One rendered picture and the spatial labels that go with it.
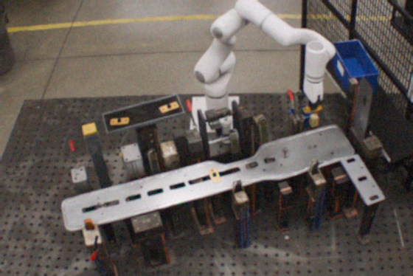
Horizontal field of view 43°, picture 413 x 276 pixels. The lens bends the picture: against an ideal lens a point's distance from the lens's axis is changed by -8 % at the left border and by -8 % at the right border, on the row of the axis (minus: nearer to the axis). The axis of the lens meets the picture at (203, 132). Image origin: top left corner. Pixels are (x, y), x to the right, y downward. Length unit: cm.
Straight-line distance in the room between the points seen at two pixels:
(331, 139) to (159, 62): 245
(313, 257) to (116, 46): 311
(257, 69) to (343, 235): 228
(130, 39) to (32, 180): 238
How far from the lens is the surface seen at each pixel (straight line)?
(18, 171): 320
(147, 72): 472
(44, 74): 502
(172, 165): 256
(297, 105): 263
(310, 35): 232
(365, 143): 261
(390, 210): 283
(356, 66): 308
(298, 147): 263
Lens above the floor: 290
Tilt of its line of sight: 45 degrees down
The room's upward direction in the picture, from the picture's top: 6 degrees counter-clockwise
